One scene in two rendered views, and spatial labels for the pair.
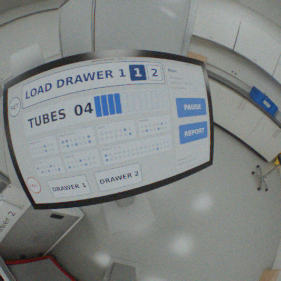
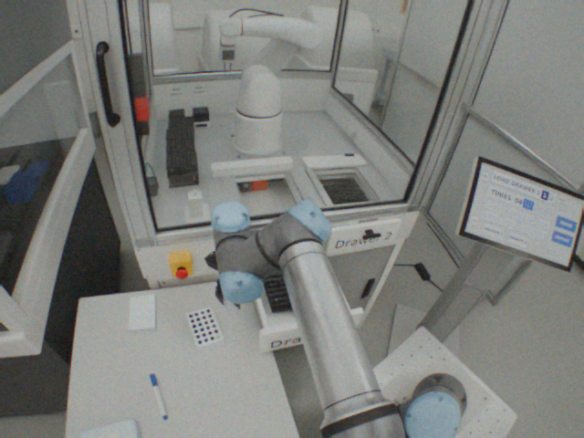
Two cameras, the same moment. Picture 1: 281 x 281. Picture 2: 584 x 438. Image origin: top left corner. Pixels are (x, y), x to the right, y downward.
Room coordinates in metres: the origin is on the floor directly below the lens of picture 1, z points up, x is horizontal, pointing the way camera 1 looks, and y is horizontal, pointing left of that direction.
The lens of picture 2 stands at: (-1.09, 0.18, 1.67)
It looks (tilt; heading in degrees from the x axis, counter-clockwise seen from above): 42 degrees down; 39
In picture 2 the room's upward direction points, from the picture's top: 8 degrees clockwise
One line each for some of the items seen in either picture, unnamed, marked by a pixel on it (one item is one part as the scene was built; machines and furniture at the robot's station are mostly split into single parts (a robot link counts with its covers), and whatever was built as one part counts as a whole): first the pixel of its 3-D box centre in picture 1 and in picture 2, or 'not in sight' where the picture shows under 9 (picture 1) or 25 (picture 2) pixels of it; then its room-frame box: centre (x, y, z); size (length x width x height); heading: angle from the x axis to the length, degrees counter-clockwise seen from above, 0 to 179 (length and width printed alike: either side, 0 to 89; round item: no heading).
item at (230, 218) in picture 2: not in sight; (231, 232); (-0.80, 0.56, 1.20); 0.09 x 0.08 x 0.11; 59
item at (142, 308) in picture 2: not in sight; (142, 312); (-1.00, 0.81, 0.77); 0.13 x 0.09 x 0.02; 60
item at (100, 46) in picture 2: not in sight; (107, 88); (-0.91, 0.86, 1.45); 0.05 x 0.03 x 0.19; 61
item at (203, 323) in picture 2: not in sight; (204, 328); (-0.87, 0.63, 0.78); 0.12 x 0.08 x 0.04; 71
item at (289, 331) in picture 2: not in sight; (311, 330); (-0.68, 0.39, 0.87); 0.29 x 0.02 x 0.11; 151
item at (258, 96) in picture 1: (263, 100); not in sight; (1.62, -2.24, 1.01); 0.61 x 0.41 x 0.22; 62
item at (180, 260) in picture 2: not in sight; (181, 265); (-0.82, 0.82, 0.88); 0.07 x 0.05 x 0.07; 151
